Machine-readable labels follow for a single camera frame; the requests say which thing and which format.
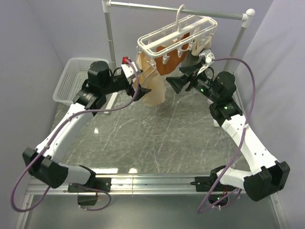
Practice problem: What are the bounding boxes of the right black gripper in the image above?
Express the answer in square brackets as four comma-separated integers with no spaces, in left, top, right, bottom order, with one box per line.
[166,62,220,103]

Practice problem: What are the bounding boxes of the beige underwear shorts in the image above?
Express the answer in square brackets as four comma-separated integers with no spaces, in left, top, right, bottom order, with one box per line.
[136,52,166,106]

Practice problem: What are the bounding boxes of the white clip drying hanger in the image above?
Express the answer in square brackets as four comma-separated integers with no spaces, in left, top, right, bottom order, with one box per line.
[137,4,218,65]

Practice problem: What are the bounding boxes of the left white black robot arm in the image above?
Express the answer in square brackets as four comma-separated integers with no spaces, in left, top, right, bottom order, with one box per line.
[22,57,150,192]

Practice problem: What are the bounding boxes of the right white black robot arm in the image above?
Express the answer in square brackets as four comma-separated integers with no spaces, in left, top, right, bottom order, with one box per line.
[166,65,290,201]

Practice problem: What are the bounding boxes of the orange underwear on hanger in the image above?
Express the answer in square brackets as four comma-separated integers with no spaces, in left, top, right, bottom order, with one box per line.
[154,33,190,76]

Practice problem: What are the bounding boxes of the grey underwear on hanger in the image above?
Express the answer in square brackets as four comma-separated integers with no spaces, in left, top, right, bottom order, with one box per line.
[181,52,201,67]

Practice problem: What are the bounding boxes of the white perforated plastic basket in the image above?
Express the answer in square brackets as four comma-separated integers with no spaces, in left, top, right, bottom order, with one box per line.
[53,57,109,106]

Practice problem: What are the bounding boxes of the white metal clothes rack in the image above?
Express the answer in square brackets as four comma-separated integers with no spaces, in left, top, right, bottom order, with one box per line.
[101,0,256,128]

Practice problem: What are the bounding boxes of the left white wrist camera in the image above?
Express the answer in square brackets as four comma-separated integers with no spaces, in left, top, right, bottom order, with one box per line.
[121,57,141,83]

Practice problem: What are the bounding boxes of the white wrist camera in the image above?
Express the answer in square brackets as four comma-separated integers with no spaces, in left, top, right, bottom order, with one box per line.
[121,57,141,83]
[197,49,214,75]

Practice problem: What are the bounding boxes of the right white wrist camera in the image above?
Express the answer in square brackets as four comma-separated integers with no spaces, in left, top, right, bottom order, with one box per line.
[197,49,214,75]

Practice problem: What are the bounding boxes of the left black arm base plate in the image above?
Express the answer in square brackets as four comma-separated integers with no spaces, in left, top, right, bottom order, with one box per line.
[68,177,112,193]

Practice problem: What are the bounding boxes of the aluminium mounting rail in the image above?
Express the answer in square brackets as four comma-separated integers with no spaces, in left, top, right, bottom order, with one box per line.
[25,174,278,195]

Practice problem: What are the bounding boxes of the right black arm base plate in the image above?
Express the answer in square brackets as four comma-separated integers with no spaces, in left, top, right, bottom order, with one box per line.
[194,175,239,193]

